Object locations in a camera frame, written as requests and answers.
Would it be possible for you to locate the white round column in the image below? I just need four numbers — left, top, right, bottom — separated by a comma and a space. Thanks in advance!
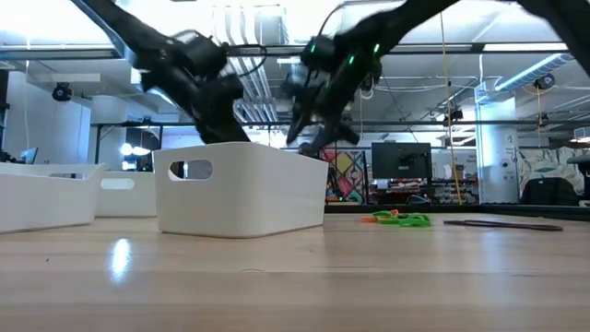
474, 82, 521, 205

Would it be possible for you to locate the black rubber band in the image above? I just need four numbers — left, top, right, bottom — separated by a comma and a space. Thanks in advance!
442, 219, 564, 232

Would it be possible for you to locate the black office chair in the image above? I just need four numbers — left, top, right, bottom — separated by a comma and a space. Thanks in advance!
517, 177, 568, 207

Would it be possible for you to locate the cluttered background workbench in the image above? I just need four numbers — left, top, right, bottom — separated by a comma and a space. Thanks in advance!
368, 178, 476, 206

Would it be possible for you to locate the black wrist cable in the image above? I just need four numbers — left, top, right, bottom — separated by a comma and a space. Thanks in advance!
317, 0, 365, 38
225, 43, 269, 79

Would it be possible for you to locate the white plastic basket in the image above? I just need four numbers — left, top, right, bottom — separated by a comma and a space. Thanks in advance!
0, 161, 108, 234
95, 171, 158, 219
153, 141, 330, 240

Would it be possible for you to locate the yellow hanging cable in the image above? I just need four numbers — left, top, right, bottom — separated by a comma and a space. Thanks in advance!
437, 11, 464, 207

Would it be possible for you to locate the small background laptop screen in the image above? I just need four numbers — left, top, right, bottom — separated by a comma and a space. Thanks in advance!
18, 147, 41, 166

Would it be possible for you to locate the white painted backdrop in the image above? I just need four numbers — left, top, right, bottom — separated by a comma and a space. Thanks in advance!
519, 146, 585, 207

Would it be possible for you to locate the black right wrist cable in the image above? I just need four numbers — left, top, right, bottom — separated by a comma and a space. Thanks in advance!
317, 0, 365, 38

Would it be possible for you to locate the black computer monitor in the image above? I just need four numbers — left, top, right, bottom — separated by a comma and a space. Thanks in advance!
371, 141, 433, 180

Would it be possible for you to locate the black aluminium table frame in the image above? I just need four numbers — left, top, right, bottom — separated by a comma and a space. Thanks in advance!
324, 201, 590, 221

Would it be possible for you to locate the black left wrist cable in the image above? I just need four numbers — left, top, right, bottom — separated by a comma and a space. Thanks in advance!
225, 43, 269, 79

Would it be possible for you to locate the black ceiling-mounted camera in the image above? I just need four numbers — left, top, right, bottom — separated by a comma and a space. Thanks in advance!
51, 81, 74, 103
442, 106, 465, 127
533, 72, 557, 91

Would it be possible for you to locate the colourful mural panel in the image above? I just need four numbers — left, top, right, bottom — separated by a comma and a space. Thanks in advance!
324, 148, 370, 205

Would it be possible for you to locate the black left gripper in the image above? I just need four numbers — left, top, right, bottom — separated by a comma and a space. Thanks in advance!
140, 59, 253, 145

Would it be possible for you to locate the green rubber band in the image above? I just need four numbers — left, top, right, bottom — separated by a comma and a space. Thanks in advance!
371, 210, 401, 226
396, 212, 433, 229

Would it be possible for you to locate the long black background bar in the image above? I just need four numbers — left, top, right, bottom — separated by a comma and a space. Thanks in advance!
359, 118, 590, 128

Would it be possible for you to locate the black overhead frame beam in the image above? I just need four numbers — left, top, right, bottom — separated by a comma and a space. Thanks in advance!
0, 42, 572, 60

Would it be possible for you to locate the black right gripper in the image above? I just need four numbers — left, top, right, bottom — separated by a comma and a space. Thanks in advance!
281, 64, 361, 156

